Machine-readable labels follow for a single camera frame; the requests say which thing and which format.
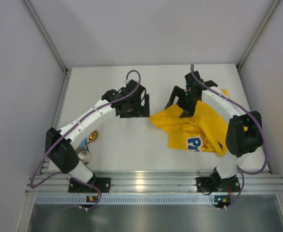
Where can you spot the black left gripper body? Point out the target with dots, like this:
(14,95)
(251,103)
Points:
(138,113)

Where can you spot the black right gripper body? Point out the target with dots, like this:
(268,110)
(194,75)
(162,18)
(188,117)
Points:
(188,102)

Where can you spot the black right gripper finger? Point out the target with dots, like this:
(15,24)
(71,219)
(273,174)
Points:
(188,108)
(177,92)

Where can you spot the yellow pikachu place mat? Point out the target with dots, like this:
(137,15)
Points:
(204,132)

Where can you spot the gold spoon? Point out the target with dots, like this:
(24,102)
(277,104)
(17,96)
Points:
(93,136)

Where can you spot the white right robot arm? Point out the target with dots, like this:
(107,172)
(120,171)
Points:
(230,129)

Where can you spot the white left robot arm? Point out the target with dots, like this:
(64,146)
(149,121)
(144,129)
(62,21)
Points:
(61,144)

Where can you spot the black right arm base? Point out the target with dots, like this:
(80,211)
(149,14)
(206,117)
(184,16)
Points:
(214,183)

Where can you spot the blue plastic plate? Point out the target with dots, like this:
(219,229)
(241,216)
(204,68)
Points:
(85,143)

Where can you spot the silver metal cup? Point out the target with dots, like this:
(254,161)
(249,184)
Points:
(84,156)

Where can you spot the right aluminium frame post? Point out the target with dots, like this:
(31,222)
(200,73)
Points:
(258,33)

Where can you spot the aluminium frame post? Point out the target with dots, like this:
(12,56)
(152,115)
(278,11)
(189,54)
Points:
(38,22)
(258,33)

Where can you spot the perforated metal cable duct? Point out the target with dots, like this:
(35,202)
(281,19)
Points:
(132,199)

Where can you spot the left aluminium frame post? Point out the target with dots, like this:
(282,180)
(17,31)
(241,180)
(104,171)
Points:
(38,22)

